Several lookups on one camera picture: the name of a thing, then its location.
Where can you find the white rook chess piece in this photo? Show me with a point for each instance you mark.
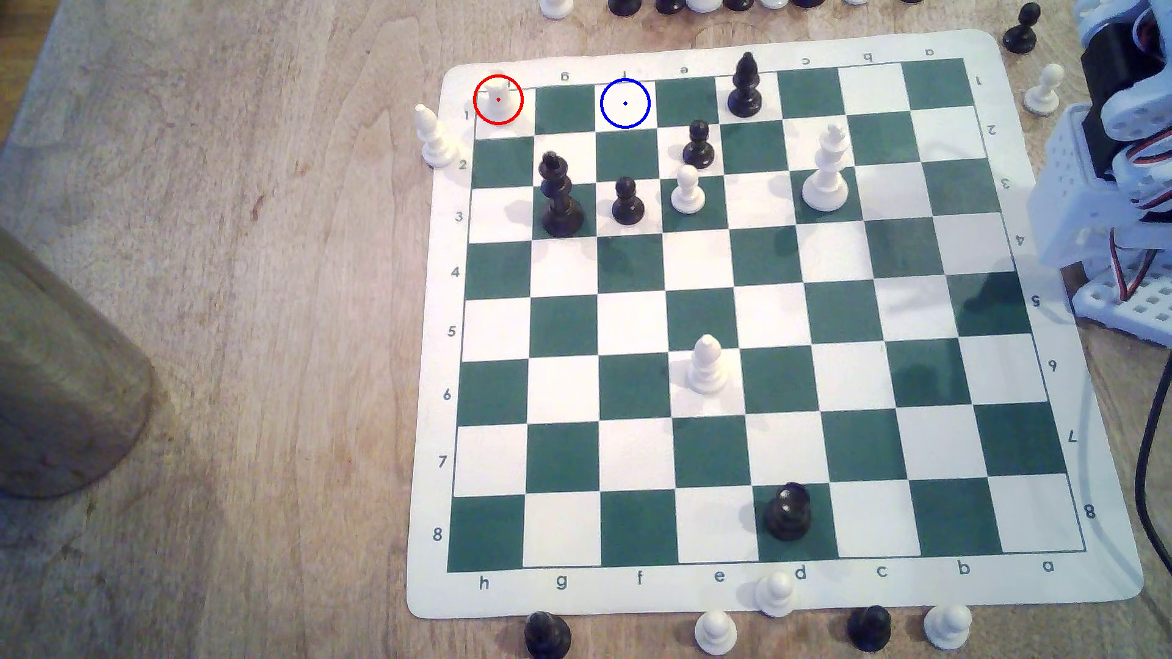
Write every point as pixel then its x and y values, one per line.
pixel 498 105

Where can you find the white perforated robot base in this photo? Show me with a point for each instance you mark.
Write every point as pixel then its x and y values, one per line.
pixel 1140 316

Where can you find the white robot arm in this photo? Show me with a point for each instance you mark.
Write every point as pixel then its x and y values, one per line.
pixel 1071 201

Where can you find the green white chess mat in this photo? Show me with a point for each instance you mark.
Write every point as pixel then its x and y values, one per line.
pixel 632 384

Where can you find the black king chess piece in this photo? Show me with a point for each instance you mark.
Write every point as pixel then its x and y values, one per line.
pixel 560 210

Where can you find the black pawn chess piece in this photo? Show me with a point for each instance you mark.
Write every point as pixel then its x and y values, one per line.
pixel 699 151
pixel 1020 37
pixel 869 630
pixel 627 209

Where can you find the white bishop chess piece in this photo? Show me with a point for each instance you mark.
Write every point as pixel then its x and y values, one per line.
pixel 707 371
pixel 436 142

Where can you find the white pawn chess piece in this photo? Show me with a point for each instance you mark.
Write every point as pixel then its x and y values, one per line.
pixel 716 633
pixel 776 597
pixel 947 628
pixel 1043 94
pixel 688 194

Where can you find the black bishop chess piece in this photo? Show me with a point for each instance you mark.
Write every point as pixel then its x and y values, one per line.
pixel 745 96

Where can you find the black pawn on d8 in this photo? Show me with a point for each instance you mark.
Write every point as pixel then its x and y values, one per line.
pixel 788 514

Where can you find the blurred brown round object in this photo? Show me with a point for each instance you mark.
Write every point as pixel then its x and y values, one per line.
pixel 64 393

